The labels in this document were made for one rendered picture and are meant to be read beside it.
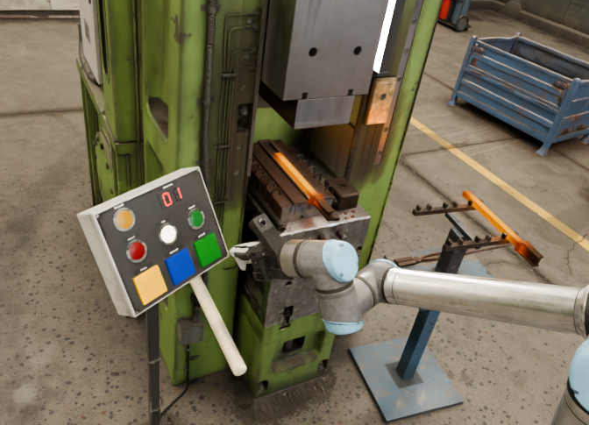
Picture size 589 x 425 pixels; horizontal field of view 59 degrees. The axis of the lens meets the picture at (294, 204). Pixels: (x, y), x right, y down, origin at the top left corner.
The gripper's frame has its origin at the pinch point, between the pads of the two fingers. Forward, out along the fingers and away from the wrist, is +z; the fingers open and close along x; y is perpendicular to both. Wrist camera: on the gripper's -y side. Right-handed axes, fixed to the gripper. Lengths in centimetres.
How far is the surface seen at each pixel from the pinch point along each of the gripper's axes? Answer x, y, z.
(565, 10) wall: 907, 8, 118
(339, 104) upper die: 49, -25, -10
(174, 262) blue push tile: -11.7, -1.4, 10.2
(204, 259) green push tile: -2.6, 2.5, 10.2
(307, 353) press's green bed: 55, 79, 45
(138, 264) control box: -21.1, -5.7, 10.9
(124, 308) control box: -27.2, 3.6, 14.2
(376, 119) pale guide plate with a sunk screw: 77, -14, -4
